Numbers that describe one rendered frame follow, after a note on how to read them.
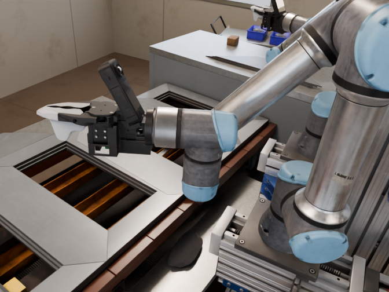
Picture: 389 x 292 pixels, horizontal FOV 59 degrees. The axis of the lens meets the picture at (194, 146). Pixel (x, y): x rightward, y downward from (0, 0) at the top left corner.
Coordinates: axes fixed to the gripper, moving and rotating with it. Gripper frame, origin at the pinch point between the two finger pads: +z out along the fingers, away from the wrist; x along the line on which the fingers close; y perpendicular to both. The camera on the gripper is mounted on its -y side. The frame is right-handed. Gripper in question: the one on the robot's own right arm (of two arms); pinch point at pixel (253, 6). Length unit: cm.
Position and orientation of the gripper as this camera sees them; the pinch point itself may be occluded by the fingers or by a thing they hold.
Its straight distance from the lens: 170.1
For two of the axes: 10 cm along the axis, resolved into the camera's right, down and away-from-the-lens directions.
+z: -6.1, -4.7, 6.4
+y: 0.4, 7.9, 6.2
